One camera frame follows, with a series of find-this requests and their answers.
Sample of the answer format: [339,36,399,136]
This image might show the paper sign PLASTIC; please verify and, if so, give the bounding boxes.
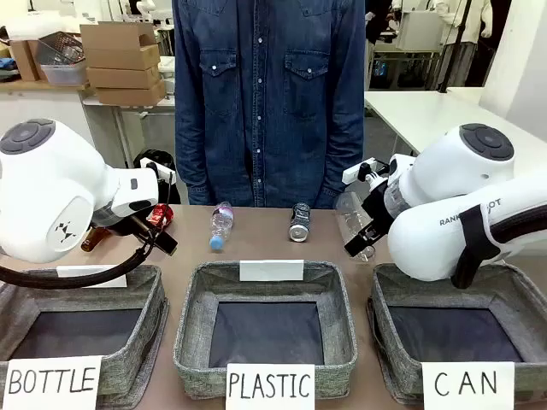
[225,362,316,410]

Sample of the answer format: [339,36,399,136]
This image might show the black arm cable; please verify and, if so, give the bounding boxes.
[450,204,547,290]
[0,237,157,289]

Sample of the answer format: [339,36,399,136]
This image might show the grey basket marked plastic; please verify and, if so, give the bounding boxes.
[173,260,359,401]

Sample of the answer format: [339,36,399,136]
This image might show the white cabinet with wooden top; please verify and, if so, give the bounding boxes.
[0,79,129,172]

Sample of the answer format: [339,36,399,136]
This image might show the background person in white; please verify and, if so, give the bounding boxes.
[434,0,493,89]

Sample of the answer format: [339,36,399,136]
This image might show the grey basket marked can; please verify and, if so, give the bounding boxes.
[366,261,547,405]

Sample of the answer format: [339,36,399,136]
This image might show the crushed red can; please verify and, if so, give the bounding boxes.
[147,203,174,228]

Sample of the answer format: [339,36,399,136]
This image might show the white box device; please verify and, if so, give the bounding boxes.
[395,10,446,52]

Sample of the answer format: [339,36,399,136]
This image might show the black tripod pole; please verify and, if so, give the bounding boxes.
[438,0,473,94]

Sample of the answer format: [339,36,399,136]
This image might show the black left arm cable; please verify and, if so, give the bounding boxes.
[0,237,157,289]

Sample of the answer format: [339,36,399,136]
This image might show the person torso denim shirt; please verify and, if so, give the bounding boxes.
[171,0,368,210]

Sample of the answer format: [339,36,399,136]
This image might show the blank white card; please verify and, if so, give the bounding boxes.
[56,264,128,290]
[238,259,305,283]

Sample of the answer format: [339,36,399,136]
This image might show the open large cardboard box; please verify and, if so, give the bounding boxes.
[79,21,162,72]

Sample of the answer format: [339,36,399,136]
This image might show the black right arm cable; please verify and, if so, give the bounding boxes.
[450,204,547,290]

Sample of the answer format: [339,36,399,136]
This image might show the black backpack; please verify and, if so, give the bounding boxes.
[132,149,177,206]

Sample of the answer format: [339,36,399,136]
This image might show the paper sign CAN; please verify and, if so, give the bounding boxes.
[421,361,516,410]

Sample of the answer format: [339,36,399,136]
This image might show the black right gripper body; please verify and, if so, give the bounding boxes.
[362,186,395,235]

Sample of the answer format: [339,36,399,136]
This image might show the person right forearm denim sleeve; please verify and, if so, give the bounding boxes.
[174,119,215,206]

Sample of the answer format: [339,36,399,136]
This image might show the clear plastic storage bin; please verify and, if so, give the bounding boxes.
[35,31,89,86]

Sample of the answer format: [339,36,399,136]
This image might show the brown glass bottle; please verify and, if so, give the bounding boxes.
[80,227,113,253]

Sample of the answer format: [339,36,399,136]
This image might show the large clear plastic bottle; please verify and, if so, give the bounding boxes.
[335,191,377,262]

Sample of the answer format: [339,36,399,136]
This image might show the long white table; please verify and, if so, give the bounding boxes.
[364,86,547,160]

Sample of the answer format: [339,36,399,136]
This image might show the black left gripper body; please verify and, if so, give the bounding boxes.
[91,212,179,258]

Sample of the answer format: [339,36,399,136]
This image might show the small blue-capped plastic bottle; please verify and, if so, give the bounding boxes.
[209,200,236,253]

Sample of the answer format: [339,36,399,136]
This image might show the black drink can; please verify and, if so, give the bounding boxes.
[288,202,311,244]

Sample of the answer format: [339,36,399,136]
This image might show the flat cardboard box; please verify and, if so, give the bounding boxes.
[94,79,167,107]
[85,66,162,91]

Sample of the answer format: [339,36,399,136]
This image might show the small cardboard box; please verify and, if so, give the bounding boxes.
[9,38,49,83]

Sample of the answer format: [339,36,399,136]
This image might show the person left forearm denim sleeve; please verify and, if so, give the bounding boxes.
[318,119,367,210]

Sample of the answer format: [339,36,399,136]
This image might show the grey basket marked bottle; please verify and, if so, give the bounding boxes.
[0,264,170,409]

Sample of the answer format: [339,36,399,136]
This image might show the paper sign BOTTLE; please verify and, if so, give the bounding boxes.
[0,355,104,410]

